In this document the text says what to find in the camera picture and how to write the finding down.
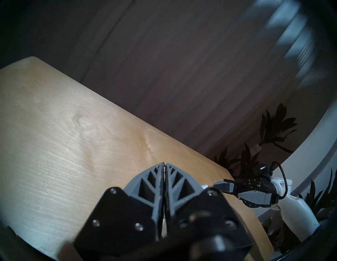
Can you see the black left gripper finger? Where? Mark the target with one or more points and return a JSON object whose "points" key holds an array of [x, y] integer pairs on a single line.
{"points": [[137, 205]]}

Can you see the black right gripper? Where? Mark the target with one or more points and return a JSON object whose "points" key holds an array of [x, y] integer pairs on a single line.
{"points": [[259, 185]]}

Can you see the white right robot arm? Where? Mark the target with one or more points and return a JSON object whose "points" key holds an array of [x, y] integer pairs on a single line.
{"points": [[297, 210]]}

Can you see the white paper plant tag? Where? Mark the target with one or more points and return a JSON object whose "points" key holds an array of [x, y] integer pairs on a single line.
{"points": [[256, 149]]}

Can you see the tall dark leafy plant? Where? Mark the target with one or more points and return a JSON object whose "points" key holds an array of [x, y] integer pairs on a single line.
{"points": [[273, 126]]}

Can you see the dark leafy potted plant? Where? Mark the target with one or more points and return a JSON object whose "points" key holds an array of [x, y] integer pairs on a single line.
{"points": [[320, 197]]}

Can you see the light wooden table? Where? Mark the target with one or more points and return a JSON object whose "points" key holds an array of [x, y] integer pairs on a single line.
{"points": [[65, 136]]}

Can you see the beige pleated curtain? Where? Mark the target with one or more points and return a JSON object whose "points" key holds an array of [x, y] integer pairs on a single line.
{"points": [[184, 65]]}

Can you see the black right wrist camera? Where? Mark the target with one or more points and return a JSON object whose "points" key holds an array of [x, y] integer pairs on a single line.
{"points": [[262, 171]]}

